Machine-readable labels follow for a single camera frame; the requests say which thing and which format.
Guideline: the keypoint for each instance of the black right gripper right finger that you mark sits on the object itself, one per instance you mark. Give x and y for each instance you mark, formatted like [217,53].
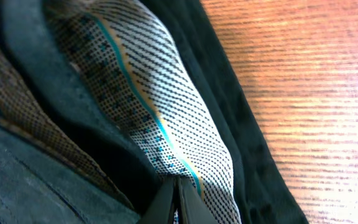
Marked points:
[191,208]

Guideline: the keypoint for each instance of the black shorts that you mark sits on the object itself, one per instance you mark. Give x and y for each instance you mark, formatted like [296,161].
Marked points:
[102,101]

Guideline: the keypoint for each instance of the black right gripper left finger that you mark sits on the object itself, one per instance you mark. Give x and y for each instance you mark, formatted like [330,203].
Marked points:
[162,208]

